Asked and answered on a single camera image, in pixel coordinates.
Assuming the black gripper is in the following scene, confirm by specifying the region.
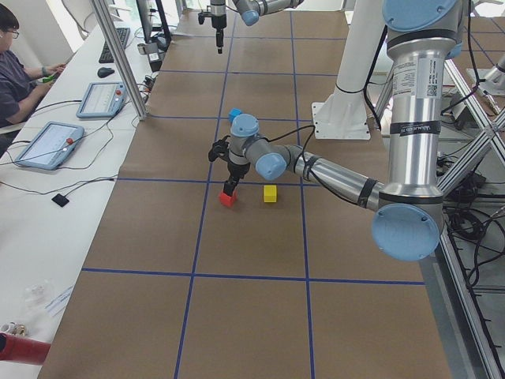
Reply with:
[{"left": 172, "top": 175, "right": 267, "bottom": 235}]
[
  {"left": 210, "top": 0, "right": 226, "bottom": 54},
  {"left": 223, "top": 161, "right": 249, "bottom": 194}
]

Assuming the red block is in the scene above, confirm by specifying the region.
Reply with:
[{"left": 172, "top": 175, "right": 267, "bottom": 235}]
[{"left": 219, "top": 191, "right": 237, "bottom": 208}]

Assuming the yellow block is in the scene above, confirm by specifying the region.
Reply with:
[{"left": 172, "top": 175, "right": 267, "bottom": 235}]
[{"left": 263, "top": 185, "right": 278, "bottom": 203}]

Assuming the blue block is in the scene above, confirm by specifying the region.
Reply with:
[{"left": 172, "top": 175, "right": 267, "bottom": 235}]
[{"left": 228, "top": 108, "right": 242, "bottom": 123}]

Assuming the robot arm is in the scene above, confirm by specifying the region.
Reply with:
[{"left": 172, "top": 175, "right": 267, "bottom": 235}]
[
  {"left": 198, "top": 0, "right": 304, "bottom": 54},
  {"left": 209, "top": 1, "right": 469, "bottom": 261}
]

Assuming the black keyboard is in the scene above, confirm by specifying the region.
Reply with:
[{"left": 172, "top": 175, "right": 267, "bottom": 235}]
[{"left": 98, "top": 26, "right": 131, "bottom": 64}]

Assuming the black computer mouse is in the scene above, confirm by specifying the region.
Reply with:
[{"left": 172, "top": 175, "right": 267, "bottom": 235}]
[{"left": 97, "top": 67, "right": 115, "bottom": 78}]

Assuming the far teach pendant tablet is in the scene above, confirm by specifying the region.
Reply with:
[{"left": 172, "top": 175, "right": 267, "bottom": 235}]
[{"left": 76, "top": 82, "right": 127, "bottom": 119}]

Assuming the teach pendant tablet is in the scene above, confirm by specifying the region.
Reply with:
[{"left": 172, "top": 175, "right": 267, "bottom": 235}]
[
  {"left": 76, "top": 82, "right": 127, "bottom": 119},
  {"left": 14, "top": 122, "right": 84, "bottom": 171}
]

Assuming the small black square pad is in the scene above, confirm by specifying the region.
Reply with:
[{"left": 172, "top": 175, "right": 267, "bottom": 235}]
[{"left": 51, "top": 193, "right": 69, "bottom": 208}]

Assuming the near teach pendant tablet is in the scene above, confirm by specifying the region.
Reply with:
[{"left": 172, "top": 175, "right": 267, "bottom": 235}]
[{"left": 14, "top": 122, "right": 84, "bottom": 171}]

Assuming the seated person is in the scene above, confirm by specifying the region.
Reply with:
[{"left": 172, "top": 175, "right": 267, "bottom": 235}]
[{"left": 0, "top": 7, "right": 66, "bottom": 155}]

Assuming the red cylinder object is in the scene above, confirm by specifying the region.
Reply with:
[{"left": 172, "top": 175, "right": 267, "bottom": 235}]
[{"left": 1, "top": 333, "right": 51, "bottom": 366}]

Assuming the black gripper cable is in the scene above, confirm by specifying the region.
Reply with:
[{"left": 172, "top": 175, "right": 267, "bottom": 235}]
[{"left": 260, "top": 124, "right": 316, "bottom": 186}]

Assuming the aluminium frame post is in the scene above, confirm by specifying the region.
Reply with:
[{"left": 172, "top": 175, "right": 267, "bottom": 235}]
[{"left": 91, "top": 0, "right": 147, "bottom": 121}]

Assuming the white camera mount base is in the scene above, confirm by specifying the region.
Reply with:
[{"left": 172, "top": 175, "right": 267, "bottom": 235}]
[{"left": 312, "top": 0, "right": 387, "bottom": 140}]

